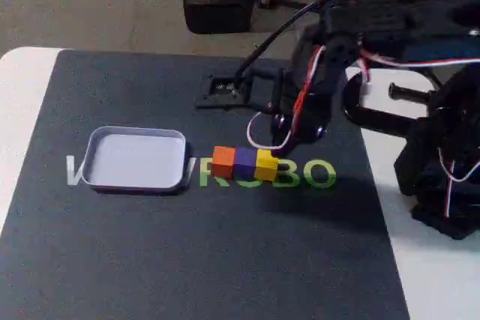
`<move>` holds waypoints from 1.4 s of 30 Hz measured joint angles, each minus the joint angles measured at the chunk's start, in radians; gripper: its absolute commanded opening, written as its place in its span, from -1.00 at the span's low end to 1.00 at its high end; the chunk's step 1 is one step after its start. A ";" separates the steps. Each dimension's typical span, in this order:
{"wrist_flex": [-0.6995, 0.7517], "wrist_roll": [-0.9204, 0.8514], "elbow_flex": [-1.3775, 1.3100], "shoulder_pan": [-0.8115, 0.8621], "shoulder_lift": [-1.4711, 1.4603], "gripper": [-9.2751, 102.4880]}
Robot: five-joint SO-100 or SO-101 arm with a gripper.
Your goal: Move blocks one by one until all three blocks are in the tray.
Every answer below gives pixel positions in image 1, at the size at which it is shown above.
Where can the yellow cube block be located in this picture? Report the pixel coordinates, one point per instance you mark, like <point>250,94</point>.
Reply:
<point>266,166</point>

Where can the purple cube block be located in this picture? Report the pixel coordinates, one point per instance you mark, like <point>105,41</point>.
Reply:
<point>245,164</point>

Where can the orange cube block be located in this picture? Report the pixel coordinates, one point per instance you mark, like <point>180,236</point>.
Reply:
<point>223,162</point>

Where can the pale lavender tray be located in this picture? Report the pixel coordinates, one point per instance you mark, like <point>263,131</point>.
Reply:
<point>135,159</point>

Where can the black table clamp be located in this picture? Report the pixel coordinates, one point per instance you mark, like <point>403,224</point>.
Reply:
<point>378,115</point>

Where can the black mat with logo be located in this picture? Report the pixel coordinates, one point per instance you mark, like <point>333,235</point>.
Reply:
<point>187,245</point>

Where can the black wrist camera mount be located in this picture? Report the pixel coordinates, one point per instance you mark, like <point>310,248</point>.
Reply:
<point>225,91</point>

